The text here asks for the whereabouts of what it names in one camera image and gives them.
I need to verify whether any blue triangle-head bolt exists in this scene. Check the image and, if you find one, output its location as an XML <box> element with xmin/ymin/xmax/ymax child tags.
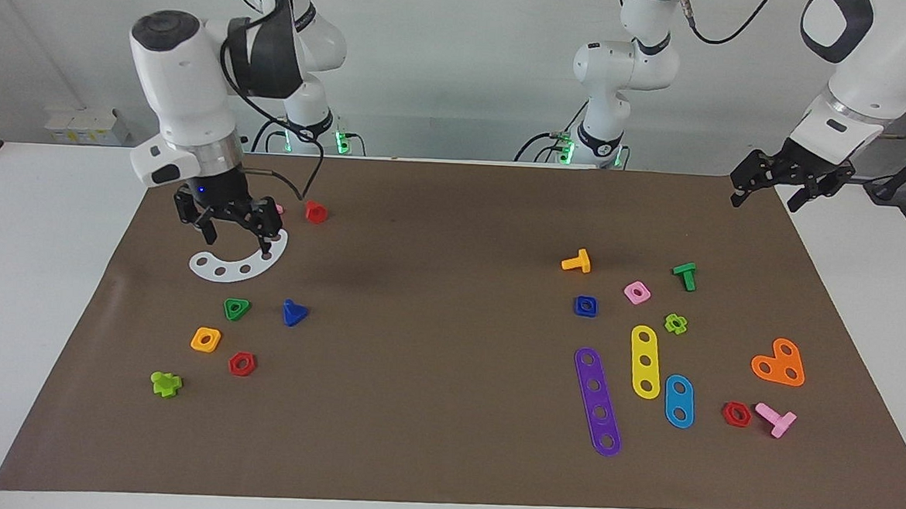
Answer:
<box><xmin>281</xmin><ymin>298</ymin><xmax>311</xmax><ymax>329</ymax></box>

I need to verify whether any orange heart-shaped plate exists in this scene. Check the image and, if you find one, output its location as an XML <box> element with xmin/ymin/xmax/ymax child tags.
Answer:
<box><xmin>750</xmin><ymin>336</ymin><xmax>808</xmax><ymax>387</ymax></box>

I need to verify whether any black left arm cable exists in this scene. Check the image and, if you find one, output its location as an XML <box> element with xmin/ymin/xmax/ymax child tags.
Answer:
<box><xmin>671</xmin><ymin>0</ymin><xmax>906</xmax><ymax>143</ymax></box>

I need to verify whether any white power box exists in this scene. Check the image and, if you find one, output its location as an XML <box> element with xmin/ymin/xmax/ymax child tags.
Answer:
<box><xmin>44</xmin><ymin>105</ymin><xmax>132</xmax><ymax>146</ymax></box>

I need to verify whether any brown table mat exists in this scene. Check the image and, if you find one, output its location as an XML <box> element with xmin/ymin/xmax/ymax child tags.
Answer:
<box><xmin>0</xmin><ymin>138</ymin><xmax>906</xmax><ymax>509</ymax></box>

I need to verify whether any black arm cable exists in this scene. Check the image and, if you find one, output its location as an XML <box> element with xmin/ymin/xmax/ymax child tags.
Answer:
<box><xmin>671</xmin><ymin>0</ymin><xmax>906</xmax><ymax>143</ymax></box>
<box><xmin>212</xmin><ymin>0</ymin><xmax>334</xmax><ymax>202</ymax></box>

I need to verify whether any purple four-hole strip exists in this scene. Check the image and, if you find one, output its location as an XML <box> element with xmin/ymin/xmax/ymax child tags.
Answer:
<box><xmin>569</xmin><ymin>346</ymin><xmax>627</xmax><ymax>458</ymax></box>

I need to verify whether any lime green cross bolt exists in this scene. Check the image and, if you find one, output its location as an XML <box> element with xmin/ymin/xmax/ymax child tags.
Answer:
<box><xmin>150</xmin><ymin>370</ymin><xmax>184</xmax><ymax>399</ymax></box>

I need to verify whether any blue two-hole strip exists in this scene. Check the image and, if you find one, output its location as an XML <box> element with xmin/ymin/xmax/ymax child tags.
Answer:
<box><xmin>663</xmin><ymin>373</ymin><xmax>697</xmax><ymax>430</ymax></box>

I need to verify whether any black base cable bundle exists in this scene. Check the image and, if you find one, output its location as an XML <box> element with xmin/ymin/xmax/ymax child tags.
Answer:
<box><xmin>513</xmin><ymin>95</ymin><xmax>588</xmax><ymax>166</ymax></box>

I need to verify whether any white curved perforated strip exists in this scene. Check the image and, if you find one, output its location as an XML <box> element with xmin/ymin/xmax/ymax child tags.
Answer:
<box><xmin>188</xmin><ymin>224</ymin><xmax>290</xmax><ymax>286</ymax></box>

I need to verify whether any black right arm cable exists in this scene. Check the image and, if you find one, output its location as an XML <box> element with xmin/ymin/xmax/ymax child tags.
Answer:
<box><xmin>212</xmin><ymin>0</ymin><xmax>334</xmax><ymax>202</ymax></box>

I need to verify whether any yellow three-hole strip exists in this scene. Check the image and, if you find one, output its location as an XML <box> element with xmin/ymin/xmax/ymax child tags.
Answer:
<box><xmin>628</xmin><ymin>325</ymin><xmax>664</xmax><ymax>401</ymax></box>

